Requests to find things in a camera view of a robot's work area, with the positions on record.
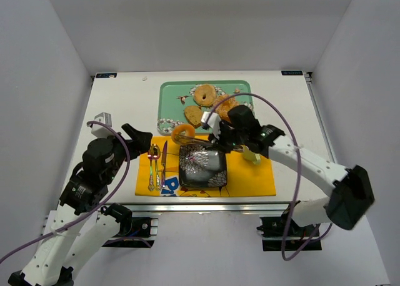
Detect orange glazed donut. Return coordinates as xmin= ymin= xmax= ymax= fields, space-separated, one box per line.
xmin=171 ymin=124 xmax=195 ymax=141

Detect metal tongs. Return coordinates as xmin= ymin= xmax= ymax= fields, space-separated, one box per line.
xmin=171 ymin=133 xmax=243 ymax=151

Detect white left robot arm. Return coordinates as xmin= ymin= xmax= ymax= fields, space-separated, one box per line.
xmin=8 ymin=121 xmax=153 ymax=285

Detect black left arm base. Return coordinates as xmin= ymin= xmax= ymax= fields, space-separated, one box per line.
xmin=102 ymin=217 xmax=159 ymax=249

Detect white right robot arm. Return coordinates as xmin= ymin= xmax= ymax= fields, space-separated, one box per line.
xmin=201 ymin=106 xmax=374 ymax=230

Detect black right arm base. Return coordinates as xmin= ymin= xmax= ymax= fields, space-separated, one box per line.
xmin=257 ymin=217 xmax=322 ymax=252

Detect brown bread slice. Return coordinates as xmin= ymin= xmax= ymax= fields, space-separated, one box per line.
xmin=184 ymin=106 xmax=204 ymax=129

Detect iridescent knife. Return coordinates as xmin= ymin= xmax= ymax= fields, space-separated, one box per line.
xmin=161 ymin=141 xmax=168 ymax=189

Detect sugared bundt cake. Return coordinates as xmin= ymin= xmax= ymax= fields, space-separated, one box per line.
xmin=213 ymin=94 xmax=240 ymax=123

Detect black floral square plate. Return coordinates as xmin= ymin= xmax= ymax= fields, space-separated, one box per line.
xmin=178 ymin=144 xmax=228 ymax=188

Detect pale yellow mug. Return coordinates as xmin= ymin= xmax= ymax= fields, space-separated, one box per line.
xmin=242 ymin=145 xmax=261 ymax=165

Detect yellow printed placemat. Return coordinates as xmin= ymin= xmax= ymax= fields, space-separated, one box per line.
xmin=135 ymin=136 xmax=276 ymax=197

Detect iridescent fork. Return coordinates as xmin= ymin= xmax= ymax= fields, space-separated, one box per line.
xmin=147 ymin=145 xmax=155 ymax=192

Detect pale glazed bagel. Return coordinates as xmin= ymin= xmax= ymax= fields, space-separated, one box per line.
xmin=193 ymin=84 xmax=217 ymax=107

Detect green floral tray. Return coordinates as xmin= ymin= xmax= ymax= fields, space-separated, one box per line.
xmin=157 ymin=80 xmax=251 ymax=136

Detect right blue corner label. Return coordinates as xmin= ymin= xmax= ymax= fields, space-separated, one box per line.
xmin=281 ymin=71 xmax=303 ymax=76

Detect blue corner label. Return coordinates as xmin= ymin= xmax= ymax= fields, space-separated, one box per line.
xmin=281 ymin=71 xmax=303 ymax=76
xmin=95 ymin=72 xmax=117 ymax=79

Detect left blue corner label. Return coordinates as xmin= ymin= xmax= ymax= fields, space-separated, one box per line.
xmin=95 ymin=72 xmax=117 ymax=79

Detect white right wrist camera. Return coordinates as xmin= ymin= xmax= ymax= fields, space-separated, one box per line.
xmin=201 ymin=111 xmax=221 ymax=137

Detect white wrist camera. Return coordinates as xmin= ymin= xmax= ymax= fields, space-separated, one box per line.
xmin=201 ymin=111 xmax=221 ymax=137
xmin=89 ymin=111 xmax=113 ymax=140

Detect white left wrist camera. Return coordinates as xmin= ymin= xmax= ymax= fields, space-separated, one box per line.
xmin=89 ymin=111 xmax=113 ymax=140

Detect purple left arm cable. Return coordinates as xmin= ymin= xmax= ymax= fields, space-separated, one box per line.
xmin=0 ymin=121 xmax=131 ymax=264

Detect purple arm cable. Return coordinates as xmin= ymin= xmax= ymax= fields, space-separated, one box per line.
xmin=207 ymin=92 xmax=334 ymax=261
xmin=0 ymin=121 xmax=131 ymax=264

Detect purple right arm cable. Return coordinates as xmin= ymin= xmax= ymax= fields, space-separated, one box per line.
xmin=207 ymin=92 xmax=334 ymax=261

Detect aluminium table frame rail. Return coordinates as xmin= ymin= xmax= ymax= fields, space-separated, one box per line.
xmin=119 ymin=200 xmax=289 ymax=216

